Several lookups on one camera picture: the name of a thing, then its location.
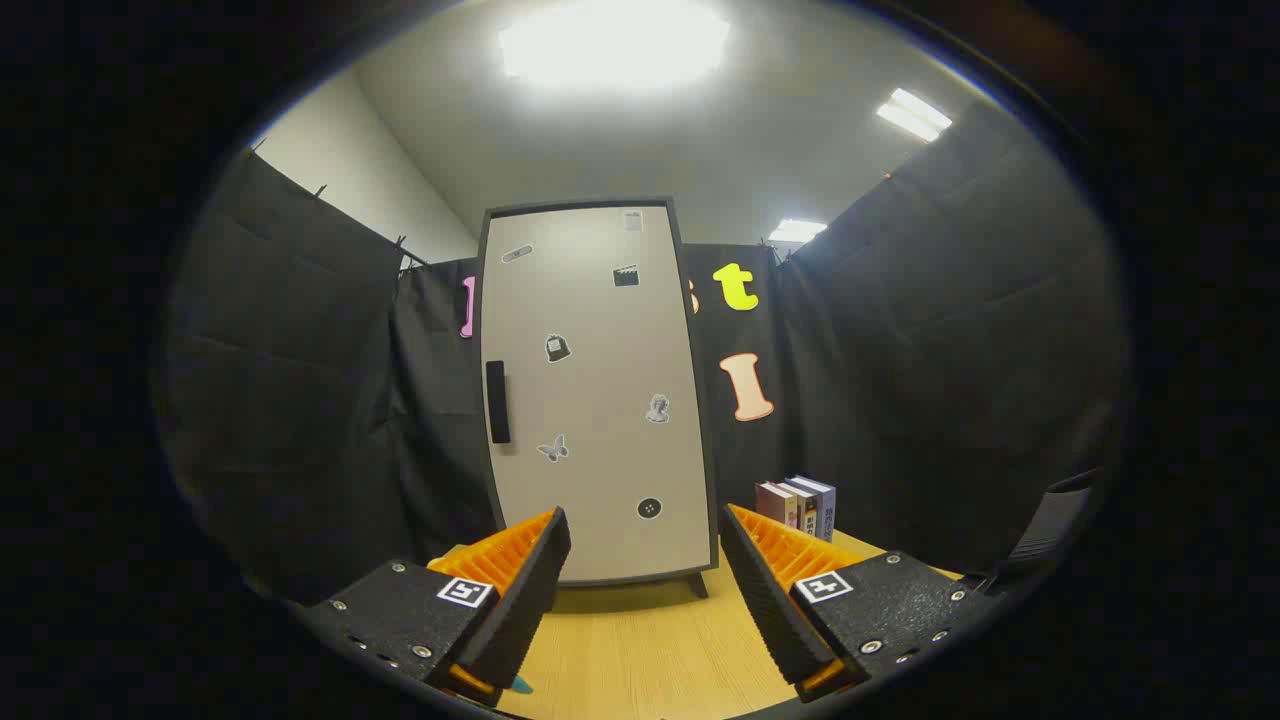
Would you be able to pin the rectangular ceiling light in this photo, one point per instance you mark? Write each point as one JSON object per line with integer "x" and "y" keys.
{"x": 912, "y": 113}
{"x": 797, "y": 231}

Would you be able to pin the white spine book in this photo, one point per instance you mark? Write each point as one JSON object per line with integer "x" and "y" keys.
{"x": 806, "y": 515}

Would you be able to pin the large ceiling light panel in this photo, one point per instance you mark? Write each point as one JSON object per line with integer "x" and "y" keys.
{"x": 610, "y": 45}

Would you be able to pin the beige cabinet door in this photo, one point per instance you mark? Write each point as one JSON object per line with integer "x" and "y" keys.
{"x": 600, "y": 380}

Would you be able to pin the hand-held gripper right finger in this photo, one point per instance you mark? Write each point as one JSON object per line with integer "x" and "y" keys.
{"x": 765, "y": 600}

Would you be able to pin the dark grey cabinet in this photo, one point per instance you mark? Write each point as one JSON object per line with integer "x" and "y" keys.
{"x": 701, "y": 400}

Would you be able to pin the pink spine book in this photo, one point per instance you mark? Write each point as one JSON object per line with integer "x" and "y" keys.
{"x": 775, "y": 503}

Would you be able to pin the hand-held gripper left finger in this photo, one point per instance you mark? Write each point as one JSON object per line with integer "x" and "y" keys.
{"x": 530, "y": 600}

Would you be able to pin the blue grey book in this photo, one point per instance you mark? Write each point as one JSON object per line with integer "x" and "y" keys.
{"x": 825, "y": 505}

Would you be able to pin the black ribbed chair part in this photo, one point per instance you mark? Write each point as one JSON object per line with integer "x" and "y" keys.
{"x": 1050, "y": 525}

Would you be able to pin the small teal object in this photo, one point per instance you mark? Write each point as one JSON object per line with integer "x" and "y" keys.
{"x": 520, "y": 685}

